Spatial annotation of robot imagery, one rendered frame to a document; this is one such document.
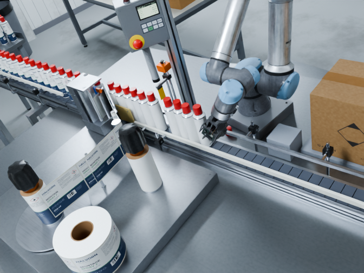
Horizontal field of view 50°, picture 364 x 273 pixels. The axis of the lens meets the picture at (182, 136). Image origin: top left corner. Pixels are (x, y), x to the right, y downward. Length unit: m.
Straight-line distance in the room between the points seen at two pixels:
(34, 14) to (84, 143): 4.39
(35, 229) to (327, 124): 1.16
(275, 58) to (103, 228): 0.87
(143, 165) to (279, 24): 0.70
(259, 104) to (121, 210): 0.73
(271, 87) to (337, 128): 0.30
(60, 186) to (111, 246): 0.35
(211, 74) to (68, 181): 0.67
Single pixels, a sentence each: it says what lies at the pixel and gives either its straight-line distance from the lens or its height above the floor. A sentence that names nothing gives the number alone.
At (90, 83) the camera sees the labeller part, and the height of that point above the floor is 1.14.
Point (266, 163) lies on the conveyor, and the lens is 1.52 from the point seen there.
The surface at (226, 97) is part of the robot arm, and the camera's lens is 1.29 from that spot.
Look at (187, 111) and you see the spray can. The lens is 1.55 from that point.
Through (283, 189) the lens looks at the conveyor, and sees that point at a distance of 1.46.
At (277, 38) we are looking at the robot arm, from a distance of 1.51.
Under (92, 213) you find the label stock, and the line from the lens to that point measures 1.36.
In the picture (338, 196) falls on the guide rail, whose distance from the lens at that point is 1.37.
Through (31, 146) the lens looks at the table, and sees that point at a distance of 2.19.
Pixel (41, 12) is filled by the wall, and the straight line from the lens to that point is 6.19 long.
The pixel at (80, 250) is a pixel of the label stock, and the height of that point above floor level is 1.02.
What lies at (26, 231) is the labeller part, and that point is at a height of 0.89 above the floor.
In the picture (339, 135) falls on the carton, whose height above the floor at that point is 0.97.
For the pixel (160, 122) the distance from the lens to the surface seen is 1.75.
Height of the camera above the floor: 1.97
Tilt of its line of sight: 39 degrees down
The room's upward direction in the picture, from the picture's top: 18 degrees counter-clockwise
